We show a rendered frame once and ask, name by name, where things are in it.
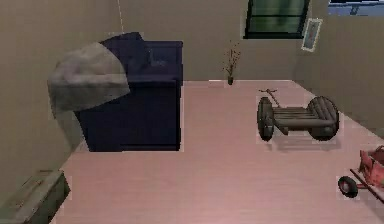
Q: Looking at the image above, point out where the dark blue sofa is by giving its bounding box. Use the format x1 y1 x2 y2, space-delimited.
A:
73 31 184 153

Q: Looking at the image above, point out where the brown wooden wheeled cart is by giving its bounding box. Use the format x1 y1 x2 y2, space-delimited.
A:
256 88 341 142

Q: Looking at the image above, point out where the dry twig house plant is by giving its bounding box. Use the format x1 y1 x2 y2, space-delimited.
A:
222 39 242 86

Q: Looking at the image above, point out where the pale framed wall picture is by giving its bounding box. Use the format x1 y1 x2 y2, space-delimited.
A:
300 17 324 53

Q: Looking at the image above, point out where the grey cloth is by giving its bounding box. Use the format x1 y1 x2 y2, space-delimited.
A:
46 41 131 118

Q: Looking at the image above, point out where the red toy wagon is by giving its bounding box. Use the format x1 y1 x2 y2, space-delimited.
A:
337 145 384 203

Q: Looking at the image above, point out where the dark framed window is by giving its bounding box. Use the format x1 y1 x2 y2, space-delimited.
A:
243 0 312 40

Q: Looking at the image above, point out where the grey green wooden chest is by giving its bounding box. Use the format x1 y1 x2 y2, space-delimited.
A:
0 169 72 224

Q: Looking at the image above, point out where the blue framed window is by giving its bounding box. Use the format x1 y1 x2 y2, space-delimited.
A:
327 0 384 17

